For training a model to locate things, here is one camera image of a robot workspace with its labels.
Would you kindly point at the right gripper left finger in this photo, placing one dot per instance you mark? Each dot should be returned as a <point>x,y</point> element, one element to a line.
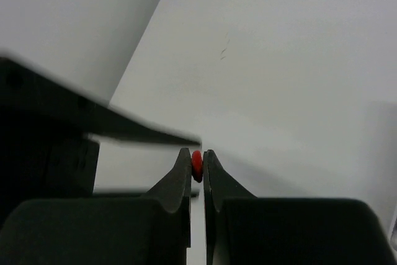
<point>153,228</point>

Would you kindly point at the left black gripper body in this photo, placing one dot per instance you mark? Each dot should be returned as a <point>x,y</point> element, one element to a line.
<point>48,148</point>

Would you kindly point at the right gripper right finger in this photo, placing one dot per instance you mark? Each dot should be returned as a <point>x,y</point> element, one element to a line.
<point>244,229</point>

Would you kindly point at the pink lip pencil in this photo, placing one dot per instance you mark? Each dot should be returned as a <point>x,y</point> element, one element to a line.
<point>197,166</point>

